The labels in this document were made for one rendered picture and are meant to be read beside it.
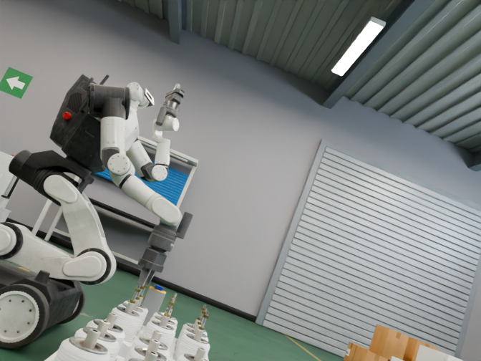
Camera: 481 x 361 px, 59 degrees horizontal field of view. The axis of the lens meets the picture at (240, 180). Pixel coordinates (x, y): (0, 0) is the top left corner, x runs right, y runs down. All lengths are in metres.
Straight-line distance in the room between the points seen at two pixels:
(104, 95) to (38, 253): 0.66
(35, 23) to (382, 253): 6.65
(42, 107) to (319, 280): 5.04
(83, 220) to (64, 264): 0.18
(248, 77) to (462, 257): 4.57
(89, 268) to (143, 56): 5.89
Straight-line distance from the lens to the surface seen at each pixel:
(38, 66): 7.59
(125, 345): 1.39
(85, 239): 1.79
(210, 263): 6.57
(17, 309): 1.62
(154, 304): 1.81
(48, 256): 1.82
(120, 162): 1.55
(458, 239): 7.84
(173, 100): 2.25
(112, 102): 1.66
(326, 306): 6.87
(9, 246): 1.83
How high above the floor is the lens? 0.46
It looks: 13 degrees up
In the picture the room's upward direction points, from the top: 22 degrees clockwise
